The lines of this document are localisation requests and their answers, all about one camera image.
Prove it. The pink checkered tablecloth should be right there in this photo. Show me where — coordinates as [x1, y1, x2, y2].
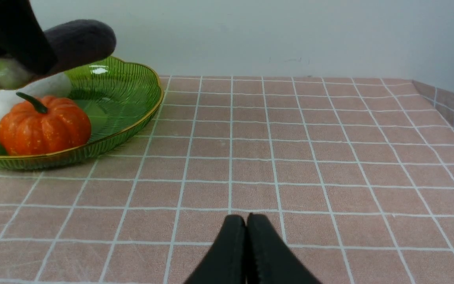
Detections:
[0, 76, 454, 284]

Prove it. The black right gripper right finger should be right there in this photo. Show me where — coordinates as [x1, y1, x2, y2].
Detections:
[246, 213, 320, 284]

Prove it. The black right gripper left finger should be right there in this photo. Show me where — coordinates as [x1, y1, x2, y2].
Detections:
[185, 215, 246, 284]

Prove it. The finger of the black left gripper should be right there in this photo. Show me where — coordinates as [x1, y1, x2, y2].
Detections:
[0, 0, 58, 75]

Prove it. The orange pumpkin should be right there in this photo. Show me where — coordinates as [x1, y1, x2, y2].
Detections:
[0, 92, 91, 156]

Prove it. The green glass scalloped plate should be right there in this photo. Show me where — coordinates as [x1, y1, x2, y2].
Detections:
[0, 56, 164, 170]

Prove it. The purple eggplant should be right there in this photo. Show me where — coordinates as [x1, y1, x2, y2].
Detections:
[0, 19, 117, 94]

